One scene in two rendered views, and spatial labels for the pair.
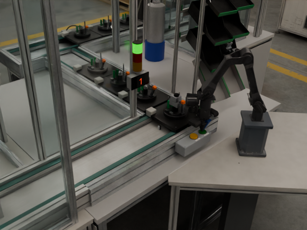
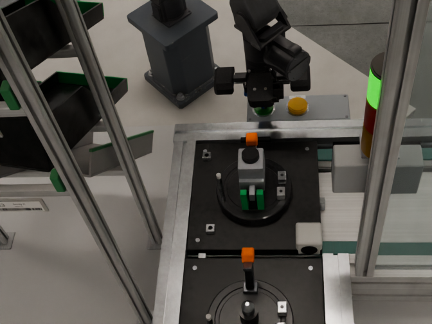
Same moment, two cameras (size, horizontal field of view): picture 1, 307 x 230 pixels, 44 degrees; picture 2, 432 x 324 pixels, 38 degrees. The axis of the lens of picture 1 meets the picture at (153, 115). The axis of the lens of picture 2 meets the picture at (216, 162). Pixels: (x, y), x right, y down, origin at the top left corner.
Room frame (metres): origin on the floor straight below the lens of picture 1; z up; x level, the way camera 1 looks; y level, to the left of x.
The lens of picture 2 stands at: (2.25, 0.38, 1.95)
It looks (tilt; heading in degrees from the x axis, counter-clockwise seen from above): 53 degrees down; 236
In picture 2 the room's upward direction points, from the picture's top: 11 degrees counter-clockwise
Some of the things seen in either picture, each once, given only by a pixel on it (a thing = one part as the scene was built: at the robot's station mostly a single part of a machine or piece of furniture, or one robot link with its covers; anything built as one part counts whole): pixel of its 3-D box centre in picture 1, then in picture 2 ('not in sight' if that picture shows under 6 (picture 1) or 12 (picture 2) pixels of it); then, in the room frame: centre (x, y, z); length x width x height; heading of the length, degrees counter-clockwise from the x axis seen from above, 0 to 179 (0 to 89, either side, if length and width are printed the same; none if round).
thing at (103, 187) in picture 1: (159, 153); (393, 143); (1.54, -0.04, 0.91); 0.89 x 0.06 x 0.11; 135
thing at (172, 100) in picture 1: (174, 98); (251, 170); (1.85, -0.12, 1.06); 0.08 x 0.04 x 0.07; 45
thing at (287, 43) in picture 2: (198, 96); (275, 38); (1.68, -0.22, 1.18); 0.12 x 0.08 x 0.11; 90
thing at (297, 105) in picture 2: (193, 136); (297, 107); (1.63, -0.22, 0.96); 0.04 x 0.04 x 0.02
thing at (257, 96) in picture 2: (196, 108); (263, 87); (1.72, -0.22, 1.08); 0.07 x 0.07 x 0.06; 44
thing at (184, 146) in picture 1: (193, 141); (297, 116); (1.63, -0.22, 0.93); 0.21 x 0.07 x 0.06; 135
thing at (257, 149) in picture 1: (253, 133); (179, 47); (1.68, -0.54, 0.96); 0.15 x 0.15 x 0.20; 89
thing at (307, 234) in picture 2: (150, 112); (308, 238); (1.85, 0.01, 0.97); 0.05 x 0.05 x 0.04; 45
